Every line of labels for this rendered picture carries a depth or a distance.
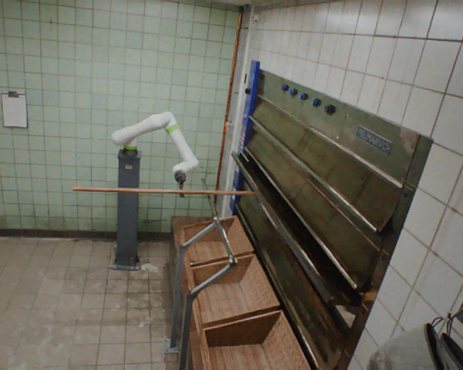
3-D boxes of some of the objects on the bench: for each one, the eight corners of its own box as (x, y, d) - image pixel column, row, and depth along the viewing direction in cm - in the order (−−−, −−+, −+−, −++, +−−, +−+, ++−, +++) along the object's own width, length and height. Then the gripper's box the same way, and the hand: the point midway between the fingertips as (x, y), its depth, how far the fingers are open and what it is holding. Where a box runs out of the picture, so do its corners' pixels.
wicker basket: (274, 341, 225) (283, 308, 214) (309, 425, 174) (322, 389, 164) (198, 346, 213) (203, 311, 203) (214, 438, 163) (222, 401, 152)
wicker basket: (232, 241, 331) (237, 214, 320) (249, 280, 281) (255, 250, 270) (179, 241, 319) (181, 213, 308) (187, 281, 269) (190, 250, 258)
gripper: (186, 163, 290) (190, 173, 271) (183, 192, 300) (186, 203, 281) (177, 163, 289) (180, 173, 270) (174, 191, 298) (177, 203, 279)
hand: (183, 188), depth 276 cm, fingers open, 13 cm apart
